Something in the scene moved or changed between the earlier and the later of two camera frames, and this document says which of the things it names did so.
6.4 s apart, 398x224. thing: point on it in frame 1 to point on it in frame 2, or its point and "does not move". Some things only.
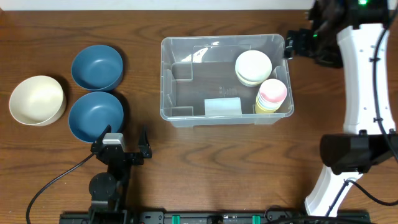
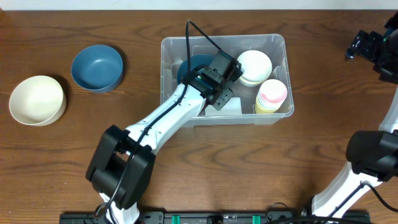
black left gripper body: (128, 156) to (222, 98)
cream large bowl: (38, 101) does not move
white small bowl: (252, 68) does not move
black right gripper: (298, 42) to (361, 43)
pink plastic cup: (272, 94) does not move
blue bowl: (97, 68) does not move
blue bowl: (91, 114) to (198, 64)
